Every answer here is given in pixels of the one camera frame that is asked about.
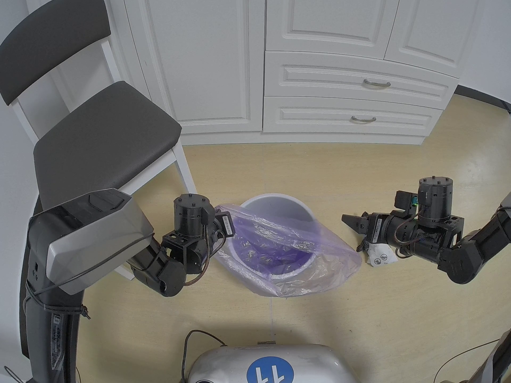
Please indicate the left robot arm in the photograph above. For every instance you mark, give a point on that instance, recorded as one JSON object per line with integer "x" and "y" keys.
{"x": 92, "y": 233}

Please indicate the white printed paper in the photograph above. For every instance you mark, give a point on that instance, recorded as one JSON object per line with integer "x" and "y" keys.
{"x": 381, "y": 255}

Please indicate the white chair dark grey seat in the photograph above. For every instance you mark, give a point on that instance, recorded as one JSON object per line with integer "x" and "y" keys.
{"x": 52, "y": 34}

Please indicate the white trash bin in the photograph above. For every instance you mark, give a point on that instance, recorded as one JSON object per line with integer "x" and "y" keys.
{"x": 279, "y": 202}

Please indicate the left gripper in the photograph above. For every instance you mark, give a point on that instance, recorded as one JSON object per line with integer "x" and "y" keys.
{"x": 223, "y": 225}

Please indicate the purple plastic bag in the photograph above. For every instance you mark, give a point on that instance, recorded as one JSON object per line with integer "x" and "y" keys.
{"x": 319, "y": 269}

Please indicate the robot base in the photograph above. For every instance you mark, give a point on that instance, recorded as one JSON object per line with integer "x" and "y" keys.
{"x": 223, "y": 365}

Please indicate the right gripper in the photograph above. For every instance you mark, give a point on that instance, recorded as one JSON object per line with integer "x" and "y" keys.
{"x": 387, "y": 229}

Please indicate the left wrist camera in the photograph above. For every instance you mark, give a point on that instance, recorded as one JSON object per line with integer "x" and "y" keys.
{"x": 208, "y": 215}

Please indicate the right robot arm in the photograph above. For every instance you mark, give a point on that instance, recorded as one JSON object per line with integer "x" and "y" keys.
{"x": 435, "y": 202}

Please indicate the white wardrobe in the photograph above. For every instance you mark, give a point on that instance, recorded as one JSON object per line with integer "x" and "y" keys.
{"x": 339, "y": 14}

